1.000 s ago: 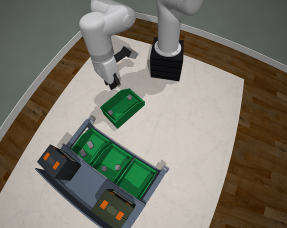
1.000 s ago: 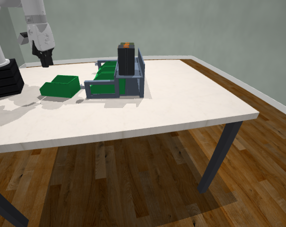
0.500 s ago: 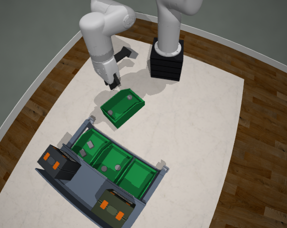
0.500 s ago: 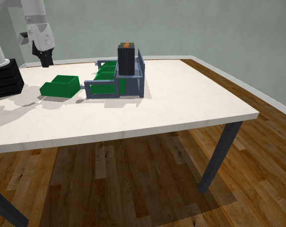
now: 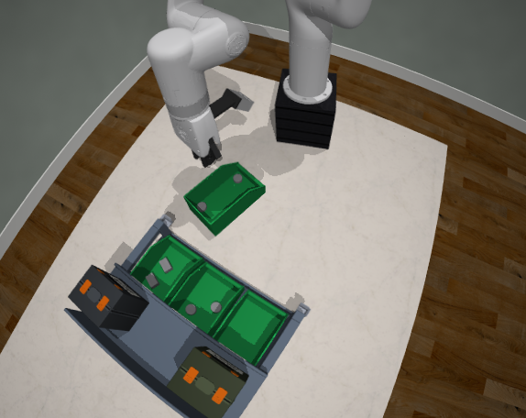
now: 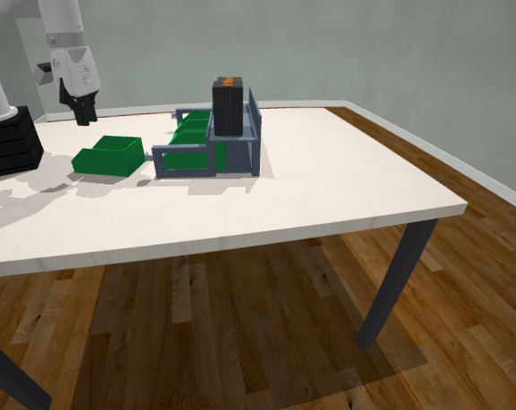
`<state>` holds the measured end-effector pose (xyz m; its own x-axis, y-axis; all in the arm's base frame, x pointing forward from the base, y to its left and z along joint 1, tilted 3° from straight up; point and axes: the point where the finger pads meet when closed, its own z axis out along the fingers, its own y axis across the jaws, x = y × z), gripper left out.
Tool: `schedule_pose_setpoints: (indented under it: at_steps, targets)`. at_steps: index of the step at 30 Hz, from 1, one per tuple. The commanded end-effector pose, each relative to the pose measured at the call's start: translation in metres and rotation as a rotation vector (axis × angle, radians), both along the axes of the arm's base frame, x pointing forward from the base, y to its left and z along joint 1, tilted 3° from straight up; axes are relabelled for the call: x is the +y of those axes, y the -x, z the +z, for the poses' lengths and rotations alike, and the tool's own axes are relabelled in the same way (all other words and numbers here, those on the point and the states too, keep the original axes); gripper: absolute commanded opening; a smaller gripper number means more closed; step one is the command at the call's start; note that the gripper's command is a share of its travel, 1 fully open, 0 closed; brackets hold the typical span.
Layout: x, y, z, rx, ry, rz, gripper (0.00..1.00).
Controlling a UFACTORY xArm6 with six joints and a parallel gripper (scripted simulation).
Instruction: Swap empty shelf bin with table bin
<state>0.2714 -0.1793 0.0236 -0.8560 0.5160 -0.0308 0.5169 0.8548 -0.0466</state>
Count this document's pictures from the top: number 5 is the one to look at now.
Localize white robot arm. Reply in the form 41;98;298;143
147;0;372;119

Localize grey shelf rack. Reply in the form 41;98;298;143
64;214;311;418

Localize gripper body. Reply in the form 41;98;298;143
169;99;220;158

